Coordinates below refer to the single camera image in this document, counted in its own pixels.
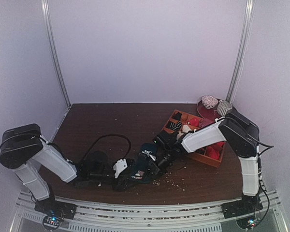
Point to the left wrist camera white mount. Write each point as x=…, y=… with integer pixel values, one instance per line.
x=119, y=167

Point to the orange wooden divided tray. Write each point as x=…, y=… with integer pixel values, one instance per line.
x=198, y=155

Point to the aluminium frame post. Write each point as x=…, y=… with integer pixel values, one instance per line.
x=245, y=34
x=54, y=54

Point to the left aluminium frame post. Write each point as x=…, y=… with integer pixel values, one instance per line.
x=54, y=54

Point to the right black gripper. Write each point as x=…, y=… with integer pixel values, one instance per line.
x=153, y=164

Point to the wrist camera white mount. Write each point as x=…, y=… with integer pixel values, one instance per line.
x=119, y=167
x=149, y=153

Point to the striped grey cup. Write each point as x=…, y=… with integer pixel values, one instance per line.
x=224, y=107

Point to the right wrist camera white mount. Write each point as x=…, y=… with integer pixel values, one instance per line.
x=149, y=153

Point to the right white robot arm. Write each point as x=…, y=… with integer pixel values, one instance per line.
x=238, y=131

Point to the red white rolled sock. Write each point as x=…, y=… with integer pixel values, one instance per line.
x=193, y=122

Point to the white dotted bowl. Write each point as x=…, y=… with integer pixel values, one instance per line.
x=209, y=101

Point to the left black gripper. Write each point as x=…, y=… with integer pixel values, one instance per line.
x=121, y=186

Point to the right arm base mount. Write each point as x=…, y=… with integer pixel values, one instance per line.
x=244, y=210

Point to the cream rolled sock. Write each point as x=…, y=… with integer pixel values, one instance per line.
x=185, y=129

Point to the black white striped sock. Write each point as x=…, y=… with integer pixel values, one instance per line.
x=175, y=126

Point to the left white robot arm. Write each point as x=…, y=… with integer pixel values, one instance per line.
x=24, y=146

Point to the red round plate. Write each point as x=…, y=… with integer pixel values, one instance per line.
x=210, y=114

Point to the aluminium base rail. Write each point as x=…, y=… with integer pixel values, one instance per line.
x=106, y=217

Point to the dark green patterned sock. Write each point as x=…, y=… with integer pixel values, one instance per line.
x=140, y=170

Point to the right aluminium frame post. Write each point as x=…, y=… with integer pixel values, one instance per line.
x=245, y=34

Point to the black rolled sock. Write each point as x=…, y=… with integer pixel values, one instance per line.
x=177, y=116

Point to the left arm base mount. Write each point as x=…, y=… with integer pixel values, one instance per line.
x=56, y=214

